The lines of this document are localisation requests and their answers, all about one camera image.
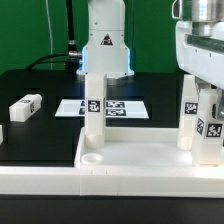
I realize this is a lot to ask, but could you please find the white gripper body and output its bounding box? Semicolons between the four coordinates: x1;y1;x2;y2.
175;21;224;90

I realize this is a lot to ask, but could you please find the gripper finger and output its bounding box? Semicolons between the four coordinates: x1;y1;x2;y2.
214;88;224;120

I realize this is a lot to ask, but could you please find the white desk tabletop tray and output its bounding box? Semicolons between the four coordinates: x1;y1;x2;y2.
73;125;224;169

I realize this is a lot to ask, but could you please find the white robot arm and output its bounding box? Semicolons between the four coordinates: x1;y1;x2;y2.
172;0;224;120

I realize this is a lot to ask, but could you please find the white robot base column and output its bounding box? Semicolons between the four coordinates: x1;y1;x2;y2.
77;0;134;79

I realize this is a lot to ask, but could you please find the white sheet with fiducial tags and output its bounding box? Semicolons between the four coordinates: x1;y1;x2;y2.
55;99;149;119

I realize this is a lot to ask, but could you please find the white block at left edge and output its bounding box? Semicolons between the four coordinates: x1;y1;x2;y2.
0;125;3;145

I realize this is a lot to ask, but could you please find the black cable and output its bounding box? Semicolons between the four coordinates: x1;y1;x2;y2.
25;0;83;70

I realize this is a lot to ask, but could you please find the white front fence rail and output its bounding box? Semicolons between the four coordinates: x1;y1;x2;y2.
0;167;224;198

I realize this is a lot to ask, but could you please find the thin white cable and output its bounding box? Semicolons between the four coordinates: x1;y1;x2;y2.
45;0;54;71

